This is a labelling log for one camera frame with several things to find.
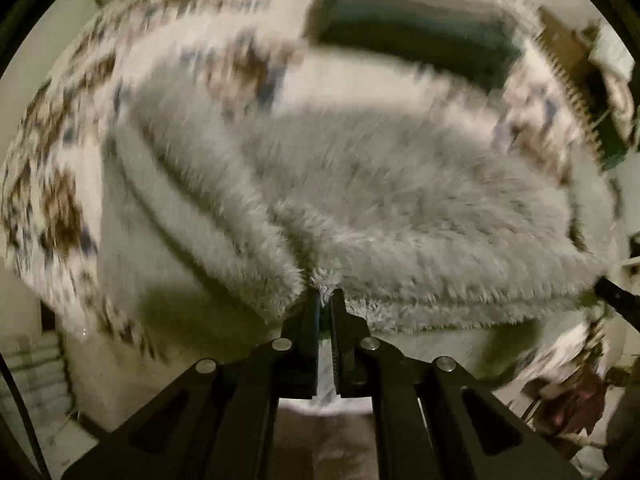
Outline dark green folded garment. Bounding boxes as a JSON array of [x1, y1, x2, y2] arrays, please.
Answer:
[[305, 0, 522, 91]]

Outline floral cream brown blanket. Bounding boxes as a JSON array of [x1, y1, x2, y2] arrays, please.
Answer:
[[1, 0, 618, 361]]

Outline grey fluffy fleece pants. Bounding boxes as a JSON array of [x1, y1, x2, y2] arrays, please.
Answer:
[[98, 66, 614, 336]]

